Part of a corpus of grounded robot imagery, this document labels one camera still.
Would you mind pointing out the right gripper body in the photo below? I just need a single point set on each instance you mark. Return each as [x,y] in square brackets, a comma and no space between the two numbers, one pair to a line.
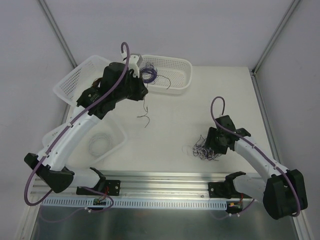
[216,144]

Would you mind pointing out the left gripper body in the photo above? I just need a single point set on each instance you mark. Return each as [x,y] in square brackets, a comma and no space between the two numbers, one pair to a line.
[139,88]

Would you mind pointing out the white basket near left arm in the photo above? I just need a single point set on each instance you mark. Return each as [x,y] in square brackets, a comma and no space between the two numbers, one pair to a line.
[83,142]

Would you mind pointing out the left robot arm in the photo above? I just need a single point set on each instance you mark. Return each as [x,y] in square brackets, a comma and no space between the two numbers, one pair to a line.
[119,82]

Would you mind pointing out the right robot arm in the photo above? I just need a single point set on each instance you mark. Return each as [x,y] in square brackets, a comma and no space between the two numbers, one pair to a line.
[281,190]

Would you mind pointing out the white basket with purple wires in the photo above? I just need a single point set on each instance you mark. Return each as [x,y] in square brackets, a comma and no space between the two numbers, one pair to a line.
[173,75]

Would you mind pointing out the white basket with brown wires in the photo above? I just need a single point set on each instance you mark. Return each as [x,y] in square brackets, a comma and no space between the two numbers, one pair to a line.
[79,79]

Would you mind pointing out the left aluminium frame post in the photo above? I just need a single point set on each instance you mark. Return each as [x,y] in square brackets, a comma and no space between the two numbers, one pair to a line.
[57,32]

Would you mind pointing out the aluminium frame post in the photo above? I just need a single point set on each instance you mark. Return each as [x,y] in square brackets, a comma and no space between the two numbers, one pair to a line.
[276,34]
[57,32]

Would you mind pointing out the aluminium mounting rail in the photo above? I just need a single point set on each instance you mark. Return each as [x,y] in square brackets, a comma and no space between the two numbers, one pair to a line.
[145,185]

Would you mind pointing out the right aluminium frame post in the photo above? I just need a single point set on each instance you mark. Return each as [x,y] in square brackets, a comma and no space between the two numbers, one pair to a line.
[276,34]

